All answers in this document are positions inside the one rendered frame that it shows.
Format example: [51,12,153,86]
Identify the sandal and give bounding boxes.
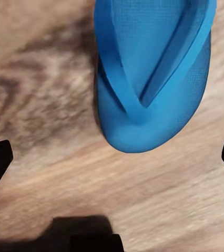
[94,0,217,153]

